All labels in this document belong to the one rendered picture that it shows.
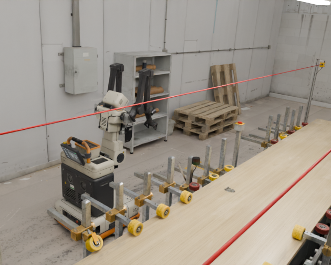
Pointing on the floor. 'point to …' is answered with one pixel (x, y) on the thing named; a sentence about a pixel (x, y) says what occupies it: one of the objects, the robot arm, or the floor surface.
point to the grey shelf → (163, 61)
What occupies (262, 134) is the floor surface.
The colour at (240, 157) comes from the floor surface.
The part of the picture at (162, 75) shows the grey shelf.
